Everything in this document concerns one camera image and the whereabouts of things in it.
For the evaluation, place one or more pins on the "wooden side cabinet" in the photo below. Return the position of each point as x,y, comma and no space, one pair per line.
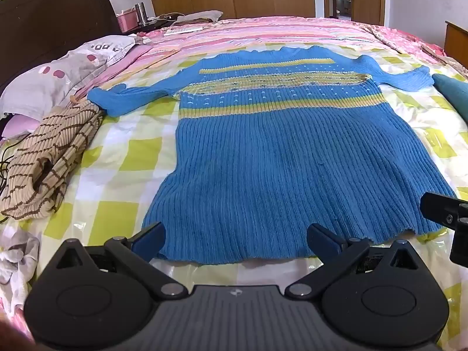
456,43

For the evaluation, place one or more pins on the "white floral cloth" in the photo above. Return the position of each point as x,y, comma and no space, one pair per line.
19,257

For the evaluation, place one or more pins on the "pink storage box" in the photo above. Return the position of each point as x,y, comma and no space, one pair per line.
127,20

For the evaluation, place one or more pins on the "pink floral quilt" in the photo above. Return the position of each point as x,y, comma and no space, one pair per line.
405,43

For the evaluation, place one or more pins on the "white pillow pink dots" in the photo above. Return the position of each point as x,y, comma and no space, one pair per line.
35,92

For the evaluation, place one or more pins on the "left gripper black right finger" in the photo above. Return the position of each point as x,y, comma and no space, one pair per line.
338,255

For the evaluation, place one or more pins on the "grey folded cloth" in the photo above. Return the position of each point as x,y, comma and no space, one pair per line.
203,16

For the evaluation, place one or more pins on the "dark wooden headboard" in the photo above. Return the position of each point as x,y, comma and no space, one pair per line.
34,32

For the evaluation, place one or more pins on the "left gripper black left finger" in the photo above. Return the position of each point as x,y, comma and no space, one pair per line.
132,256

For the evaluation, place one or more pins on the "beige brown striped sweater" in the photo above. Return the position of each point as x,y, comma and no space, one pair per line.
38,175

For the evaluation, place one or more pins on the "blue knit striped sweater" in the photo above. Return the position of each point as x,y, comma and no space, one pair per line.
270,142

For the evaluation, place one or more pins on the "pink striped blanket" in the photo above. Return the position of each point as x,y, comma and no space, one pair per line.
232,35

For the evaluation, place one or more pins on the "metal thermos bottle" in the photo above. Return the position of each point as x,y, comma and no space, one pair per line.
141,13

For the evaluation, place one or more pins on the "white flat box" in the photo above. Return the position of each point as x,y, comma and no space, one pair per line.
182,30

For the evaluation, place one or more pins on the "teal folded garment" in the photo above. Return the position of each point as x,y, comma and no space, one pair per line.
455,92

